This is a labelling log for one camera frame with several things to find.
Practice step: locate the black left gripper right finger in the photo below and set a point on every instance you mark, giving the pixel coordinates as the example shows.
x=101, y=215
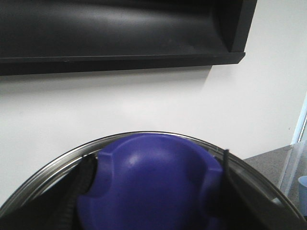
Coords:
x=245, y=208

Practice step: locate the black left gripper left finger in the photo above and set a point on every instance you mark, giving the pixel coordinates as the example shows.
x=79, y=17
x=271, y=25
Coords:
x=55, y=209

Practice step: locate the light blue ribbed cup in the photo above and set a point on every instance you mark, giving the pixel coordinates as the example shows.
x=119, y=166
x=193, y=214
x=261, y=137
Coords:
x=303, y=194

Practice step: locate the clear plastic container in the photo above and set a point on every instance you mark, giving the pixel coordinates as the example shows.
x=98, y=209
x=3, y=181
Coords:
x=295, y=165

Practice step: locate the black range hood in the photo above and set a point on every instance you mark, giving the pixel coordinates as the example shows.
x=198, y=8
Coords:
x=66, y=36

